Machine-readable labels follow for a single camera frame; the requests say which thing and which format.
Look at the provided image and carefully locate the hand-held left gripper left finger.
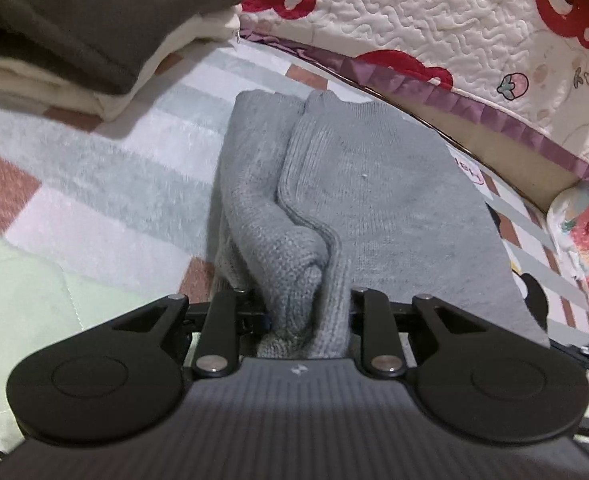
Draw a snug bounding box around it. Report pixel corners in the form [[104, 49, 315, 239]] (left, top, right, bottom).
[[82, 287, 276, 380]]

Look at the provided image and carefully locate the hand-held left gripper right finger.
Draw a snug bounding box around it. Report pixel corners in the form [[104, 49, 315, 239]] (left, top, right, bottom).
[[347, 287, 481, 380]]

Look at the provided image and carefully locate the grey knitted sweater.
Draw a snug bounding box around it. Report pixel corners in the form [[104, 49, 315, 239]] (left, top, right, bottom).
[[213, 89, 551, 361]]

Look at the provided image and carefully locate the floral pillow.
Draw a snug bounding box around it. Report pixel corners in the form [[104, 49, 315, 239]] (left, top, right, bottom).
[[547, 175, 589, 336]]

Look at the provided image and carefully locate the light green quilted mat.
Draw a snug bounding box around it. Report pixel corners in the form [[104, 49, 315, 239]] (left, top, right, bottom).
[[0, 225, 200, 461]]

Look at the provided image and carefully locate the cream folded cloth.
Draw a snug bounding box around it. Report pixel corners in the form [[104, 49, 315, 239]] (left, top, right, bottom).
[[0, 2, 242, 122]]

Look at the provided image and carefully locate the white quilt with red bears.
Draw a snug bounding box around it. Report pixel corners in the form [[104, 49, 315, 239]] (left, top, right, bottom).
[[212, 0, 589, 181]]

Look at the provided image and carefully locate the dark grey folded cloth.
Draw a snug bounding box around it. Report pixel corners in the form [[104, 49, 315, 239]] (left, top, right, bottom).
[[0, 0, 249, 96]]

